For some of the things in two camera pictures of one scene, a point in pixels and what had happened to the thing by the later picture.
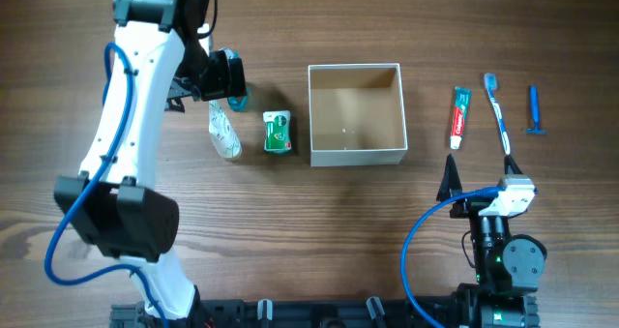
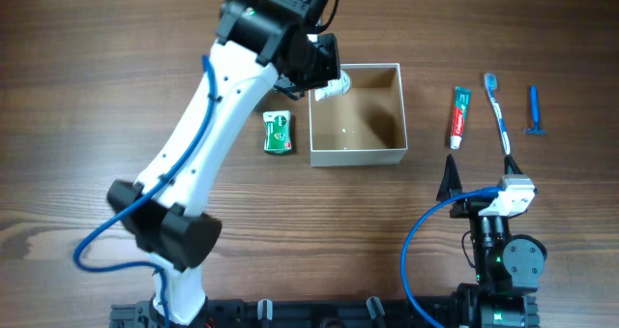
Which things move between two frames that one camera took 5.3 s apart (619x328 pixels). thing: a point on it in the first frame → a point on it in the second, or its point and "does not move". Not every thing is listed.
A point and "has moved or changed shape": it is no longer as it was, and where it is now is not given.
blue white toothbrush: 490,79 does not move
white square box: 356,114 does not move
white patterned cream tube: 224,136 has moved or changed shape
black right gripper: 451,185 does not move
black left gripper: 223,81 → 329,68
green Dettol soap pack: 278,135 does not move
